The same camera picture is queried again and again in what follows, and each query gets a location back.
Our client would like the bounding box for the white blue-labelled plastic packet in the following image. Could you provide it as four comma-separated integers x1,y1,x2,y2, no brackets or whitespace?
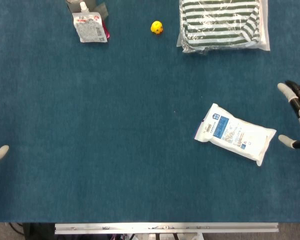
194,103,277,167

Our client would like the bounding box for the striped shirt in clear bag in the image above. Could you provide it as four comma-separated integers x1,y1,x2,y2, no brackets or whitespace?
176,0,271,54

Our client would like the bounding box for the white spouted drink pouch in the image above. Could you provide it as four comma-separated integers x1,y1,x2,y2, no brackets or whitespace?
72,1,108,44

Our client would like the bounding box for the magenta pouch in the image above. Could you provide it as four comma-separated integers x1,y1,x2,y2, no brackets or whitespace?
101,20,111,41

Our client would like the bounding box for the yellow rubber duck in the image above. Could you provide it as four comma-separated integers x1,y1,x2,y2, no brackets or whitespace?
150,20,164,36

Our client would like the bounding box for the grey cardboard box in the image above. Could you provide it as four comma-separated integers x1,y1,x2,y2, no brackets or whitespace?
65,0,110,20

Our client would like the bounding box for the black cable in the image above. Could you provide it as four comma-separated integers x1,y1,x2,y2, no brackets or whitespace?
8,222,26,237

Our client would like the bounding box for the aluminium frame rail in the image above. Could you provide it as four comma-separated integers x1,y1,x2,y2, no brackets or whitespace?
54,222,280,235

